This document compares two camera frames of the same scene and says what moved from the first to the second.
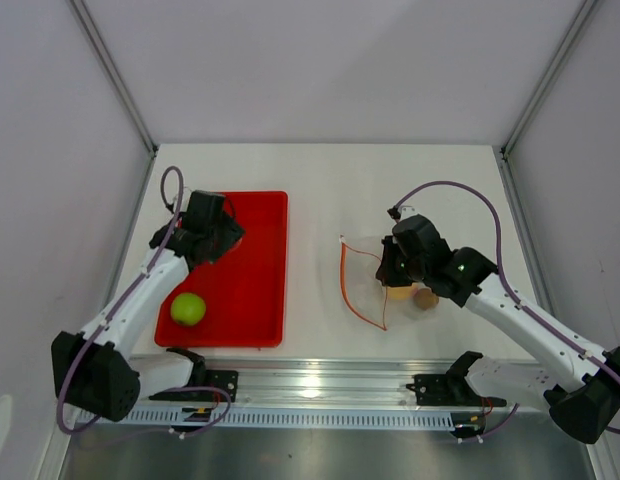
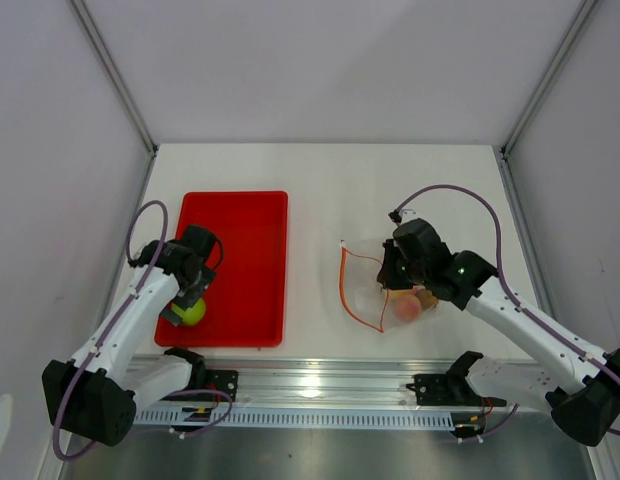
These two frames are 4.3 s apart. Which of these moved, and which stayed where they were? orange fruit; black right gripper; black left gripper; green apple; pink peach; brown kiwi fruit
Moved: black left gripper; pink peach
Stayed: black right gripper; brown kiwi fruit; orange fruit; green apple
